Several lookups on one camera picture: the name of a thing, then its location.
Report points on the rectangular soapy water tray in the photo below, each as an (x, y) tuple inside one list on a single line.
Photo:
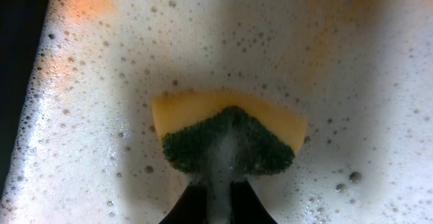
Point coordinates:
[(359, 71)]

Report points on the green yellow sponge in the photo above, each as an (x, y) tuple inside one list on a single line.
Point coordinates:
[(200, 131)]

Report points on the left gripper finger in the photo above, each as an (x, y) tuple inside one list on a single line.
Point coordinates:
[(235, 202)]

